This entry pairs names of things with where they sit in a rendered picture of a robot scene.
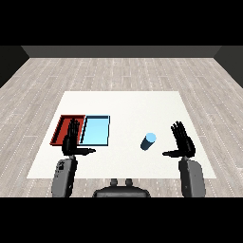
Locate dark grey robot body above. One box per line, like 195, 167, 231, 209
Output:
92, 178, 152, 198

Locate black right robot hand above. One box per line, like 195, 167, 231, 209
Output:
161, 121, 196, 159

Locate red shallow open box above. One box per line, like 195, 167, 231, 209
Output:
49, 114, 86, 147

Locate light blue shallow open box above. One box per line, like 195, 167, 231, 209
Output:
78, 114, 111, 147

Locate blue can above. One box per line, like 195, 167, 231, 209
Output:
140, 132, 158, 152

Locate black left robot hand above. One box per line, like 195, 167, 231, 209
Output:
61, 118, 97, 157

